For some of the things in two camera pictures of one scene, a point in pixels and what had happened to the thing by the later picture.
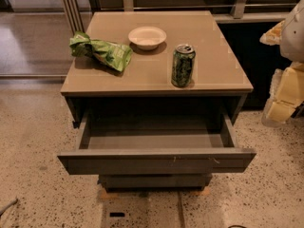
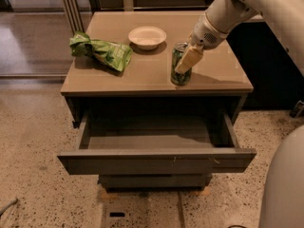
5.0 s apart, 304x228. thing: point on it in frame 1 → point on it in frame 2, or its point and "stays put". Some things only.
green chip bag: (115, 55) stays put
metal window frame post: (69, 0) stays put
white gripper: (294, 37) → (205, 35)
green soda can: (182, 65) stays put
